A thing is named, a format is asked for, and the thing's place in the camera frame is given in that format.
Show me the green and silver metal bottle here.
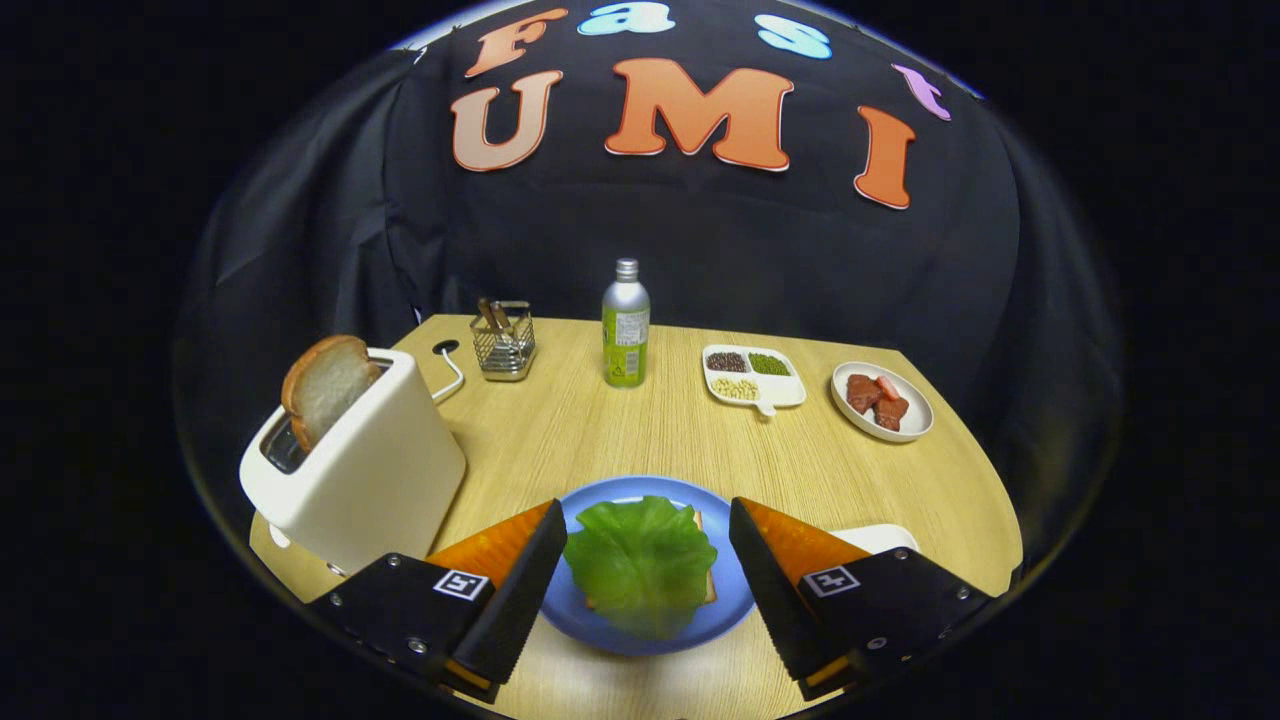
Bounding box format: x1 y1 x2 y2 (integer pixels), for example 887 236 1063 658
601 258 651 389

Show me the blue plate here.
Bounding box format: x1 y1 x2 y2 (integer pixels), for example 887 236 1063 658
540 475 756 657

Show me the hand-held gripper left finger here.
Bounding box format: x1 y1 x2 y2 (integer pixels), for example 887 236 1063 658
308 498 569 704

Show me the white toaster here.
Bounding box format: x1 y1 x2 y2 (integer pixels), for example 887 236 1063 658
239 347 468 578

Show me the white toaster cable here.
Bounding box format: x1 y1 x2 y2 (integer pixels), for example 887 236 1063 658
430 350 466 404

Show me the black backdrop cloth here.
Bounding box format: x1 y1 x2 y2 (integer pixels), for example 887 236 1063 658
180 0 1121 561

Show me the green lettuce leaf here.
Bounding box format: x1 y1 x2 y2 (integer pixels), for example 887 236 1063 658
563 495 719 641

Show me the white divided dish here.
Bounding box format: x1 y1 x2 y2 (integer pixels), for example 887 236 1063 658
701 344 807 417

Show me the white oval plate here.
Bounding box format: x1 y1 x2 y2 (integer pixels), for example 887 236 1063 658
831 361 935 443

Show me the white square plate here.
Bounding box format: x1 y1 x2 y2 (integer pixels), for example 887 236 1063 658
828 523 919 557

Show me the brown crust bread slice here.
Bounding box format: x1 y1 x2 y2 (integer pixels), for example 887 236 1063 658
281 335 383 453

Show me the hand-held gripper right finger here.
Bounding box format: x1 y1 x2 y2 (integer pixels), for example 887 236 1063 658
728 496 996 701

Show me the square white bread slice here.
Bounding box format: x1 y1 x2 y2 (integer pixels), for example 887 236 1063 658
583 508 719 611

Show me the wire utensil holder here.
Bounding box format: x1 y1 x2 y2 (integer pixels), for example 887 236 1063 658
470 300 537 383

